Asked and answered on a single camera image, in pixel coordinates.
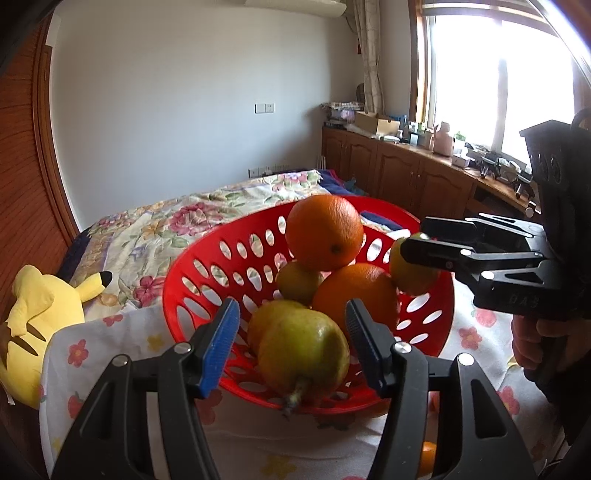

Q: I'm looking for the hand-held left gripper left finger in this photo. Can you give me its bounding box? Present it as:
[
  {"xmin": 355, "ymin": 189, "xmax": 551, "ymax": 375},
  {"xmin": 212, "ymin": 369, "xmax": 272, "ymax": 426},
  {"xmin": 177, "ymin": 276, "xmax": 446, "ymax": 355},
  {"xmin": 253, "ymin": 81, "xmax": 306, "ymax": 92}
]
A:
[{"xmin": 51, "ymin": 298, "xmax": 242, "ymax": 480}]

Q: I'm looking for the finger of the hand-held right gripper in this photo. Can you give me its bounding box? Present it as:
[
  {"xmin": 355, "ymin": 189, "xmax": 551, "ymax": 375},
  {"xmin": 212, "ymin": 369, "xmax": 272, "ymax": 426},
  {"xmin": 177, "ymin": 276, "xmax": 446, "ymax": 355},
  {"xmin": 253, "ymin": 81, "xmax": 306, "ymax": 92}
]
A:
[
  {"xmin": 399, "ymin": 237, "xmax": 554, "ymax": 278},
  {"xmin": 420, "ymin": 212, "xmax": 549, "ymax": 254}
]

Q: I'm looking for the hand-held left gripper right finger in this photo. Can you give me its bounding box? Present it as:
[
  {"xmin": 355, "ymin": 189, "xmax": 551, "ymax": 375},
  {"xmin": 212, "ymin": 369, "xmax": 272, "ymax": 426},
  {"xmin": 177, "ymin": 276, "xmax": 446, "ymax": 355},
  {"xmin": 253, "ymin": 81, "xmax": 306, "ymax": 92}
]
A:
[{"xmin": 344, "ymin": 298, "xmax": 539, "ymax": 480}]

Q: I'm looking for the yellow-green apple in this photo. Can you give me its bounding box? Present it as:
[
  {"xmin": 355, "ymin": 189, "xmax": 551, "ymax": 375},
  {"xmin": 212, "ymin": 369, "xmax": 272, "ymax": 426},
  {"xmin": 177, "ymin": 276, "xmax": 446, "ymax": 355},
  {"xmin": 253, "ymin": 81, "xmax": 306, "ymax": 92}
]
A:
[{"xmin": 389, "ymin": 232, "xmax": 441, "ymax": 296}]

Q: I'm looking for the large orange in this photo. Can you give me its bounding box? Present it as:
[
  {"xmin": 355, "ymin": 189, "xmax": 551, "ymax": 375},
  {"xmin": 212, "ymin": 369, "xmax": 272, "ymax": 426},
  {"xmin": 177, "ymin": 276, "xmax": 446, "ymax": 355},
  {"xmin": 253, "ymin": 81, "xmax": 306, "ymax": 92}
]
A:
[
  {"xmin": 311, "ymin": 263, "xmax": 400, "ymax": 337},
  {"xmin": 285, "ymin": 194, "xmax": 365, "ymax": 272}
]

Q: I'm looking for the red perforated plastic basket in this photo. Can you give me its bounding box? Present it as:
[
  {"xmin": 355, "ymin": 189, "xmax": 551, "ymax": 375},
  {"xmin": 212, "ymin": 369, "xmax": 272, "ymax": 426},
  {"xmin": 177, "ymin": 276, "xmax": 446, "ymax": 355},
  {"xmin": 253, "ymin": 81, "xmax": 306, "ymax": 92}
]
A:
[{"xmin": 161, "ymin": 198, "xmax": 455, "ymax": 413}]

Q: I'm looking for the yellow pear with stem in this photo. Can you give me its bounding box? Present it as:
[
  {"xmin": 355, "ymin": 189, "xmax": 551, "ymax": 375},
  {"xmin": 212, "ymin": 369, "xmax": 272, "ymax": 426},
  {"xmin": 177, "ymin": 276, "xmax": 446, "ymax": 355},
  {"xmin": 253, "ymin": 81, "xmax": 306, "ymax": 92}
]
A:
[{"xmin": 257, "ymin": 308, "xmax": 351, "ymax": 418}]

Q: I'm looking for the green apple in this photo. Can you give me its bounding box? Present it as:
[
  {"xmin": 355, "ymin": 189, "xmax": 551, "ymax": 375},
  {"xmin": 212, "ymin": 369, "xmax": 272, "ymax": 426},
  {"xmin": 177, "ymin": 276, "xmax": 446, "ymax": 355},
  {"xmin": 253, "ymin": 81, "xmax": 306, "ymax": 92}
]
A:
[{"xmin": 276, "ymin": 260, "xmax": 325, "ymax": 306}]

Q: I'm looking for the person's right hand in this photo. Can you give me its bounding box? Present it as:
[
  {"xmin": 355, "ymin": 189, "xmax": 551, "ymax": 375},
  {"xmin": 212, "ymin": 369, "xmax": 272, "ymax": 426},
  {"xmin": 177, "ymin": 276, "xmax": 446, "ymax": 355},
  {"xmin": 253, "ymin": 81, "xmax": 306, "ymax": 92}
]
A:
[{"xmin": 510, "ymin": 315, "xmax": 561, "ymax": 384}]

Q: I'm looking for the black gadget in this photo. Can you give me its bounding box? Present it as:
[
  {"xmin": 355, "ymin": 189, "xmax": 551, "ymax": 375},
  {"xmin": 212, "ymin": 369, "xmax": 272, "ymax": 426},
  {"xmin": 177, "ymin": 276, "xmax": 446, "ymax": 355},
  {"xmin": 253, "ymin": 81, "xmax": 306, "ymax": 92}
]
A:
[{"xmin": 480, "ymin": 154, "xmax": 536, "ymax": 204}]

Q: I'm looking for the wooden cabinet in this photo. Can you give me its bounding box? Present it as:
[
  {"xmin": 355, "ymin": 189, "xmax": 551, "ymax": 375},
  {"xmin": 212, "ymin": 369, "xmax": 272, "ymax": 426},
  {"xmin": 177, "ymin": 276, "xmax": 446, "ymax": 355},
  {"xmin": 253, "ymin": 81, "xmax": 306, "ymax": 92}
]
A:
[{"xmin": 321, "ymin": 124, "xmax": 546, "ymax": 222}]

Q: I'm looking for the white plastic jug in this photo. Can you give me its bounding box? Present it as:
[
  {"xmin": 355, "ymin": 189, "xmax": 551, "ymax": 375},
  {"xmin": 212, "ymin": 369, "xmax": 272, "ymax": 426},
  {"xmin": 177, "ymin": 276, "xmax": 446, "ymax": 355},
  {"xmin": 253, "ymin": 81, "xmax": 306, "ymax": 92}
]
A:
[{"xmin": 431, "ymin": 121, "xmax": 455, "ymax": 157}]

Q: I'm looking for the white floral cloth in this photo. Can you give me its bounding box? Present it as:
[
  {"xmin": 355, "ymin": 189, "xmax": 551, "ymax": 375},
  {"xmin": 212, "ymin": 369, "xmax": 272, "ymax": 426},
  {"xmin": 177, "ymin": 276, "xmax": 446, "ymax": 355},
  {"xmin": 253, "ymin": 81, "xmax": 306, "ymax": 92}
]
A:
[{"xmin": 39, "ymin": 295, "xmax": 573, "ymax": 480}]

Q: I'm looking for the small mandarin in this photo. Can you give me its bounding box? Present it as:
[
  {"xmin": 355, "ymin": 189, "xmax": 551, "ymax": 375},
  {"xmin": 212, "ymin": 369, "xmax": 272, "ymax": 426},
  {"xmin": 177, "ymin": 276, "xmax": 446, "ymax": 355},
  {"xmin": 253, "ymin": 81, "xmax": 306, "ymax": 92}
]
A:
[{"xmin": 418, "ymin": 440, "xmax": 437, "ymax": 476}]

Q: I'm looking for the cardboard box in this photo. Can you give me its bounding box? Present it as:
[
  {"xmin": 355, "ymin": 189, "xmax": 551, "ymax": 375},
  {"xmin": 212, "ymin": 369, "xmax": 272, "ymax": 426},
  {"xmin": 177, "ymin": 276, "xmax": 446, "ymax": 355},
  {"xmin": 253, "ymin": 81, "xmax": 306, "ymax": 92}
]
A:
[{"xmin": 354, "ymin": 111, "xmax": 402, "ymax": 137}]

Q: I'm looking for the floral quilt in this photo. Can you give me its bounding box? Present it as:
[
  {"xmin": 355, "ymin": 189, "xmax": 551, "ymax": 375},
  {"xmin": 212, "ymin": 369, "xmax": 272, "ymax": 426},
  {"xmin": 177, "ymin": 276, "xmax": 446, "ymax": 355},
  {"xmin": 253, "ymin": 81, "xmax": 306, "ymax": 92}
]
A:
[{"xmin": 69, "ymin": 170, "xmax": 416, "ymax": 321}]

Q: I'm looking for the window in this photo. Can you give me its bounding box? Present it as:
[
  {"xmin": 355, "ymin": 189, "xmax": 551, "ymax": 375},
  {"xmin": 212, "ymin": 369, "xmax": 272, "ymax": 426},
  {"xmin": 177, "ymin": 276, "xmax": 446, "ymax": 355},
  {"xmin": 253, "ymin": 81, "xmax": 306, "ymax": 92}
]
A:
[{"xmin": 409, "ymin": 0, "xmax": 591, "ymax": 162}]

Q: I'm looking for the stack of patterned boxes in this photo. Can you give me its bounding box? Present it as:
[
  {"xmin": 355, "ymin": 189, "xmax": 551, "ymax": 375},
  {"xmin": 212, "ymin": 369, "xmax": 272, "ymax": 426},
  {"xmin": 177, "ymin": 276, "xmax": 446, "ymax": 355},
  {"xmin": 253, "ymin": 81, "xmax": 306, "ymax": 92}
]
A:
[{"xmin": 322, "ymin": 100, "xmax": 365, "ymax": 127}]

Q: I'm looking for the yellow plush toy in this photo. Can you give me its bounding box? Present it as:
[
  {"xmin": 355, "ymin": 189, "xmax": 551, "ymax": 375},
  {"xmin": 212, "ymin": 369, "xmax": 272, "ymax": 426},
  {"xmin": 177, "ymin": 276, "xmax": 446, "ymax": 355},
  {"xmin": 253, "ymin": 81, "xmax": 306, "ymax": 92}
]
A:
[{"xmin": 0, "ymin": 264, "xmax": 114, "ymax": 411}]

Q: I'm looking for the patterned curtain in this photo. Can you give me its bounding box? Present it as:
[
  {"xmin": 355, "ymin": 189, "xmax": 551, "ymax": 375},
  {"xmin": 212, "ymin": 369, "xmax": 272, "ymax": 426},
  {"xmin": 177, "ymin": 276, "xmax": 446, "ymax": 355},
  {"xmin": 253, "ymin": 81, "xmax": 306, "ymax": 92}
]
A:
[{"xmin": 346, "ymin": 0, "xmax": 385, "ymax": 116}]

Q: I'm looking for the brown wooden wardrobe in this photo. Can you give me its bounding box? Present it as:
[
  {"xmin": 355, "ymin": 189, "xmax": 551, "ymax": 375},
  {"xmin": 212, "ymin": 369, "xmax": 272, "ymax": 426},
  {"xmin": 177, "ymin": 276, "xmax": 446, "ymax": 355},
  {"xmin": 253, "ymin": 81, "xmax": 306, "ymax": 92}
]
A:
[{"xmin": 0, "ymin": 18, "xmax": 84, "ymax": 296}]

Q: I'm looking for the low wall outlet strip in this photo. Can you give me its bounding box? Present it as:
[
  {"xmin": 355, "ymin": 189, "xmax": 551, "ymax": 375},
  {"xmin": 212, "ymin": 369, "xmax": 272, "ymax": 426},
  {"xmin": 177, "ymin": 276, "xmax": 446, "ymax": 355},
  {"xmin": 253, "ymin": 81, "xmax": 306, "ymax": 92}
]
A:
[{"xmin": 248, "ymin": 164, "xmax": 291, "ymax": 178}]

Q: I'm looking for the wall air conditioner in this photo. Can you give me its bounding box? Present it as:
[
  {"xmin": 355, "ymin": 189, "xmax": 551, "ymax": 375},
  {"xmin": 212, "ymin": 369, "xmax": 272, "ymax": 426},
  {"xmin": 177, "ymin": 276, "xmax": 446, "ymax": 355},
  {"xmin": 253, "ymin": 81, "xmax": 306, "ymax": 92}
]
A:
[{"xmin": 244, "ymin": 0, "xmax": 348, "ymax": 19}]

